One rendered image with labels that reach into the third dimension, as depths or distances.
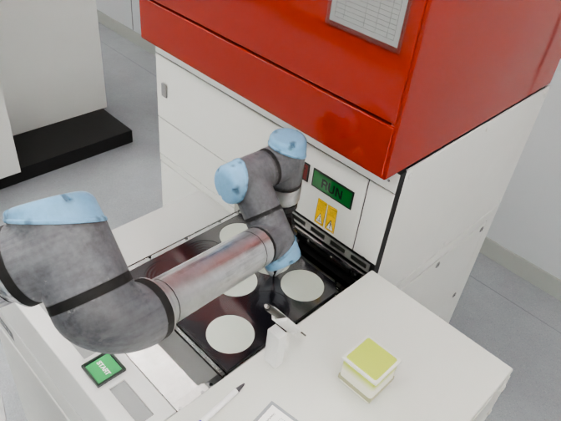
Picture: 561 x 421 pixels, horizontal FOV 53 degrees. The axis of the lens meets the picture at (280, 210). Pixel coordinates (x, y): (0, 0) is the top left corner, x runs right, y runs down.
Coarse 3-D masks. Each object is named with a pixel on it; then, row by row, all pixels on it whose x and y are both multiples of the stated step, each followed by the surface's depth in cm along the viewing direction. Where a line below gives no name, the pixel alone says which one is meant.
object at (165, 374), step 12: (156, 348) 113; (132, 360) 110; (144, 360) 111; (156, 360) 111; (168, 360) 111; (144, 372) 108; (156, 372) 109; (168, 372) 109; (180, 372) 109; (156, 384) 107; (168, 384) 107; (180, 384) 107; (192, 384) 107; (168, 396) 105; (180, 396) 105
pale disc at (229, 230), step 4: (232, 224) 142; (236, 224) 143; (240, 224) 143; (244, 224) 143; (224, 228) 141; (228, 228) 141; (232, 228) 141; (236, 228) 141; (240, 228) 142; (244, 228) 142; (220, 232) 140; (224, 232) 140; (228, 232) 140; (232, 232) 140; (236, 232) 140; (220, 236) 138; (224, 236) 138; (228, 236) 139; (220, 240) 137; (224, 240) 137
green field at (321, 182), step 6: (318, 174) 125; (318, 180) 126; (324, 180) 125; (330, 180) 124; (318, 186) 127; (324, 186) 126; (330, 186) 124; (336, 186) 123; (330, 192) 125; (336, 192) 123; (342, 192) 122; (348, 192) 121; (336, 198) 124; (342, 198) 123; (348, 198) 122; (348, 204) 122
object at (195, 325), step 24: (240, 216) 145; (192, 240) 136; (216, 240) 137; (144, 264) 128; (168, 264) 129; (264, 288) 126; (216, 312) 119; (240, 312) 120; (264, 312) 121; (288, 312) 121; (192, 336) 114; (264, 336) 116; (216, 360) 110; (240, 360) 110
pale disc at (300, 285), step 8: (288, 272) 131; (296, 272) 131; (304, 272) 131; (312, 272) 132; (288, 280) 129; (296, 280) 129; (304, 280) 129; (312, 280) 130; (320, 280) 130; (288, 288) 127; (296, 288) 127; (304, 288) 127; (312, 288) 128; (320, 288) 128; (288, 296) 125; (296, 296) 125; (304, 296) 126; (312, 296) 126; (320, 296) 126
